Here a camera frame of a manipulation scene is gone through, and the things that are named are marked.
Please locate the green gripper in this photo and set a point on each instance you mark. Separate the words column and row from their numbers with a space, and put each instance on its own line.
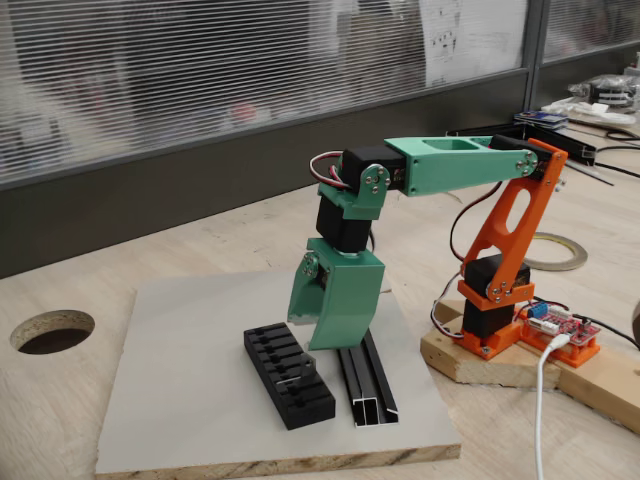
column 353, row 285

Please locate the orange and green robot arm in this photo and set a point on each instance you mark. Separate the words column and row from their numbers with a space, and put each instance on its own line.
column 460, row 172

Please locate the black slotted holder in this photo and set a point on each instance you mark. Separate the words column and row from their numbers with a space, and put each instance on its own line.
column 310, row 410

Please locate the grey chipboard panel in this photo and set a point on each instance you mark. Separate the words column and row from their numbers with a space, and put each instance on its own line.
column 200, row 325

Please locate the pale wooden base block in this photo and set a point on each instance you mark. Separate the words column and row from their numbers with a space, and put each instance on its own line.
column 500, row 372

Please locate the roll of thin tape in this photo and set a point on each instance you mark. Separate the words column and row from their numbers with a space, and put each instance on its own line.
column 550, row 267

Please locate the red controller circuit board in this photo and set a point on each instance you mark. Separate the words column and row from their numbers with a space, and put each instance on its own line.
column 575, row 330

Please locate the wooden plank under controller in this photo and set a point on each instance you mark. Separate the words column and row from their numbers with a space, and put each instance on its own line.
column 600, row 395

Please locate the stack of blue cards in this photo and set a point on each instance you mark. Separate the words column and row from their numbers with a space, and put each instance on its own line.
column 542, row 121

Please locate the white horizontal window blinds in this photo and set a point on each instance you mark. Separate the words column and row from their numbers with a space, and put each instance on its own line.
column 150, row 75

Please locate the dark round object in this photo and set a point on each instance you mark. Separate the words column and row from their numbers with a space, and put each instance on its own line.
column 637, row 325

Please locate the printed paper sheet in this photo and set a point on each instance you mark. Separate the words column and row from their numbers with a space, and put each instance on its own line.
column 475, row 30

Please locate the white plastic packaging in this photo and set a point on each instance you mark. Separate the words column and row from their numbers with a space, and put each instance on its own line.
column 600, row 112

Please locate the black item in clear bag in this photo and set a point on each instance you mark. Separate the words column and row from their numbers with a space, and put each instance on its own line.
column 607, row 92

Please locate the narrow window blinds panel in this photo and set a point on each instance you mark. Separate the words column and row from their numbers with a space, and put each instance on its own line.
column 590, row 25

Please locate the black aluminium profile rail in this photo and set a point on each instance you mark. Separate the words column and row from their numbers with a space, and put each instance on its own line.
column 370, row 390

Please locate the black metal frame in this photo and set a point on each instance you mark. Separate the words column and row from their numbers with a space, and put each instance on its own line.
column 587, row 156

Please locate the grey window frame post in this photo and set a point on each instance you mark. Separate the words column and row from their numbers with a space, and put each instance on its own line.
column 534, row 50

